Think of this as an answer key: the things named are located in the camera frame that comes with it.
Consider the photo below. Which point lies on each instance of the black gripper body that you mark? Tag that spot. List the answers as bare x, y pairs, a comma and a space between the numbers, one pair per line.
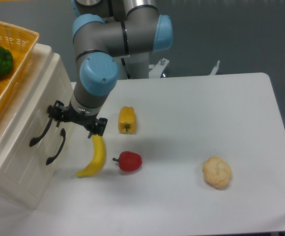
83, 118

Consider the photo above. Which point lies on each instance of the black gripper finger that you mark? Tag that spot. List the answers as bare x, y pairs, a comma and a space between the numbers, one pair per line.
56, 112
97, 127

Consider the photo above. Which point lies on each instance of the black top drawer handle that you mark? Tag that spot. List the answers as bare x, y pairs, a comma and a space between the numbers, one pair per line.
36, 140

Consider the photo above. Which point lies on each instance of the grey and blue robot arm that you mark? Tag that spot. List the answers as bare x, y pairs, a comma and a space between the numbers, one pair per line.
103, 31

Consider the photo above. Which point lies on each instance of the white drawer cabinet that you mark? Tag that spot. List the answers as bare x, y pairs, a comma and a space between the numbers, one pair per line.
35, 69

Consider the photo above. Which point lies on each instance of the yellow bell pepper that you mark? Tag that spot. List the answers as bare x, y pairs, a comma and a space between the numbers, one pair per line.
127, 120

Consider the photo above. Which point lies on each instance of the yellow banana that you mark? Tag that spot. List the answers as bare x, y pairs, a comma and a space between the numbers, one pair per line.
98, 159

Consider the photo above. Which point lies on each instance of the red bell pepper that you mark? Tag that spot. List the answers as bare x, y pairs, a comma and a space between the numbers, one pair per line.
129, 161

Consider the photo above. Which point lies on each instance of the beige cauliflower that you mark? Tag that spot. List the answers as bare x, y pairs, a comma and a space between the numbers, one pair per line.
217, 172

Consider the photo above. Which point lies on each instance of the white metal mounting bracket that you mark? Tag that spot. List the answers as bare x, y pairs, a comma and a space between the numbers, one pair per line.
158, 70

